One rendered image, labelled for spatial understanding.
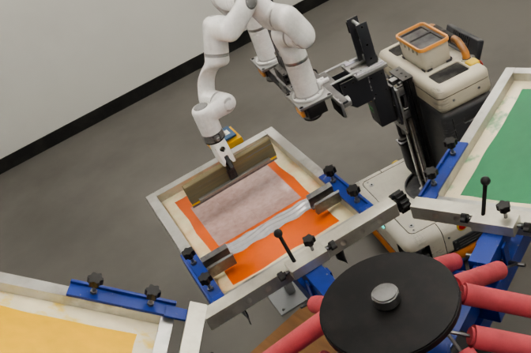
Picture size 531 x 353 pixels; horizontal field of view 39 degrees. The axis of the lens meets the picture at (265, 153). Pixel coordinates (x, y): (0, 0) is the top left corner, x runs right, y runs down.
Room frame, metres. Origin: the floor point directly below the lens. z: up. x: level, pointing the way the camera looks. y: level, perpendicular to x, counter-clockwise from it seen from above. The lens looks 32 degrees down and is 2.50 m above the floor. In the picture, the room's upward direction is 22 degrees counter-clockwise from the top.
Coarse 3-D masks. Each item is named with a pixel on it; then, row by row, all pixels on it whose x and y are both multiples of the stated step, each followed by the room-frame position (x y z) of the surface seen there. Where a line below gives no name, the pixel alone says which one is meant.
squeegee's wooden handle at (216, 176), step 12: (264, 144) 2.28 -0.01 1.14; (240, 156) 2.26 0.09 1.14; (252, 156) 2.27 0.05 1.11; (264, 156) 2.28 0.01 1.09; (216, 168) 2.24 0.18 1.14; (240, 168) 2.25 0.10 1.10; (192, 180) 2.23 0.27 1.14; (204, 180) 2.22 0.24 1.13; (216, 180) 2.23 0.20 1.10; (228, 180) 2.24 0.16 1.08; (192, 192) 2.21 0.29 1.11; (204, 192) 2.22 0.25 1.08; (192, 204) 2.20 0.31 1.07
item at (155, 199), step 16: (272, 128) 2.62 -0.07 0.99; (240, 144) 2.60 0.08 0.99; (288, 144) 2.46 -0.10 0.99; (304, 160) 2.30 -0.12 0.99; (192, 176) 2.51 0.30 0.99; (160, 192) 2.49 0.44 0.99; (176, 192) 2.49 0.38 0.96; (160, 208) 2.37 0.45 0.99; (352, 208) 1.93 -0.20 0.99; (176, 240) 2.14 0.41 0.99; (288, 256) 1.83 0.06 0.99
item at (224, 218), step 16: (224, 192) 2.36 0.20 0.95; (192, 208) 2.34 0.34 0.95; (208, 208) 2.30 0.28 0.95; (224, 208) 2.26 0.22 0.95; (240, 208) 2.22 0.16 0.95; (192, 224) 2.25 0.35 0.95; (208, 224) 2.21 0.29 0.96; (224, 224) 2.17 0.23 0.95; (240, 224) 2.13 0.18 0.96; (256, 224) 2.10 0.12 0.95; (208, 240) 2.12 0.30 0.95; (224, 240) 2.08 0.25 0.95; (272, 240) 1.98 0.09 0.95; (240, 256) 1.97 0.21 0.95; (256, 256) 1.93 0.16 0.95; (272, 256) 1.90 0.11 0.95; (240, 272) 1.89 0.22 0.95
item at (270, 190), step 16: (256, 176) 2.38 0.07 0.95; (272, 176) 2.34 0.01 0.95; (288, 176) 2.30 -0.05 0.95; (240, 192) 2.32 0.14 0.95; (256, 192) 2.28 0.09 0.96; (272, 192) 2.24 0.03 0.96; (288, 192) 2.20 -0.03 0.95; (304, 192) 2.17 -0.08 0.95; (256, 208) 2.18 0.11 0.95; (272, 208) 2.15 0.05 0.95; (288, 224) 2.03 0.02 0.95; (304, 224) 1.99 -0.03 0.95; (320, 224) 1.96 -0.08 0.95; (288, 240) 1.95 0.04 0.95
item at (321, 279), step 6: (312, 270) 1.66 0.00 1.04; (318, 270) 1.65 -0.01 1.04; (324, 270) 1.64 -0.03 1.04; (306, 276) 1.65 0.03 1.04; (312, 276) 1.64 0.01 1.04; (318, 276) 1.63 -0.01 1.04; (324, 276) 1.62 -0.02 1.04; (330, 276) 1.61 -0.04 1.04; (312, 282) 1.62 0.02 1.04; (318, 282) 1.61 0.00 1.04; (324, 282) 1.60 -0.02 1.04; (330, 282) 1.59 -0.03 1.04; (312, 288) 1.63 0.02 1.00; (318, 288) 1.58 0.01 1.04; (324, 288) 1.57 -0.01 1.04; (318, 294) 1.59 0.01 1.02; (324, 294) 1.55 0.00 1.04
